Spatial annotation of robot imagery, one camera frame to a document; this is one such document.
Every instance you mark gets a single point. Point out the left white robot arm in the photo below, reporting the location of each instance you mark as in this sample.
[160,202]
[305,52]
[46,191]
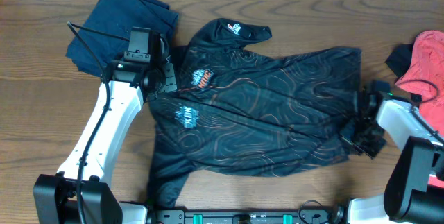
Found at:
[80,191]

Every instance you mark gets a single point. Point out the folded navy blue garment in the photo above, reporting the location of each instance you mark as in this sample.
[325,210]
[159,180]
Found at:
[114,19]

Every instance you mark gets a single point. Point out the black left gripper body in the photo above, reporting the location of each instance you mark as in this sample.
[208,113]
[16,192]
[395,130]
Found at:
[164,80]

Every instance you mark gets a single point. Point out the black garment under red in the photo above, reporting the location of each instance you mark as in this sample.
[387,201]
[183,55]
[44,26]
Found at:
[399,62]

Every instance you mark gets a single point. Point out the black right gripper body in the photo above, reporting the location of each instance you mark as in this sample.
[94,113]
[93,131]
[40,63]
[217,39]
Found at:
[365,136]

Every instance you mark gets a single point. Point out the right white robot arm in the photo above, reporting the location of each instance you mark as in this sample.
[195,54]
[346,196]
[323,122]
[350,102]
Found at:
[408,197]

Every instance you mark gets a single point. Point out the red mesh garment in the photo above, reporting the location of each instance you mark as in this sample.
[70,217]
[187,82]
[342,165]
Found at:
[428,56]

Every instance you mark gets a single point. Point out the black orange patterned jersey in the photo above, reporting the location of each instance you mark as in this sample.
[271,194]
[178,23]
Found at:
[237,112]

